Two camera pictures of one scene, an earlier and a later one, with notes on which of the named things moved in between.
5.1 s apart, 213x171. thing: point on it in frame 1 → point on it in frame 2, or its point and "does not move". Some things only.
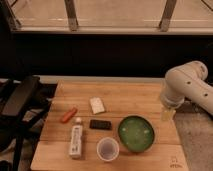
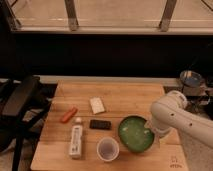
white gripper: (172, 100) → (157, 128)
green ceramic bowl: (136, 133) does not move
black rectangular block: (100, 124) does not move
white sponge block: (97, 105) does not move
